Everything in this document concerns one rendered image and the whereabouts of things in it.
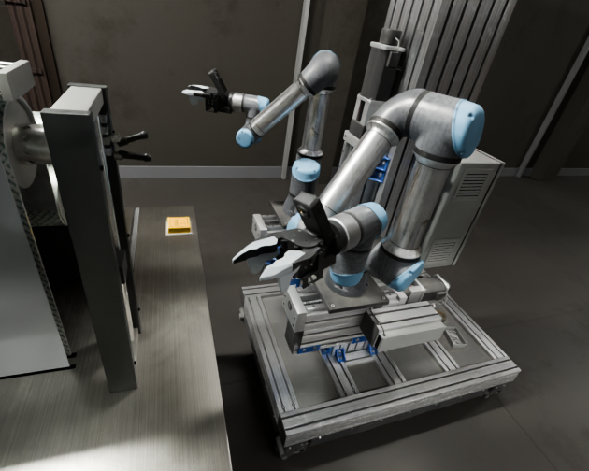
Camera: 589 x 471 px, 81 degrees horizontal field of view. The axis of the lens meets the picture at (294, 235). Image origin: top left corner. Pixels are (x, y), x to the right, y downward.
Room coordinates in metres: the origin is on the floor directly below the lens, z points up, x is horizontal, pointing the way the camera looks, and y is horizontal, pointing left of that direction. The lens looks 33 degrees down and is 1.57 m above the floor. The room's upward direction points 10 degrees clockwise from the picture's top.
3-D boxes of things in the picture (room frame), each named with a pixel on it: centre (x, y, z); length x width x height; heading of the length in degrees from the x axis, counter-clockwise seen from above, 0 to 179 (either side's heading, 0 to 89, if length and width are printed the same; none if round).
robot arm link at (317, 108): (1.52, -0.01, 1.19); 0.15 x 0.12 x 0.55; 178
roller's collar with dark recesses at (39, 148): (0.52, 0.43, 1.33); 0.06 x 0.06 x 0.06; 23
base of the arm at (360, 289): (0.94, -0.20, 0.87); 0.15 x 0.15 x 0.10
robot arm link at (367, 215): (0.65, -0.14, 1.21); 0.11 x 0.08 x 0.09; 140
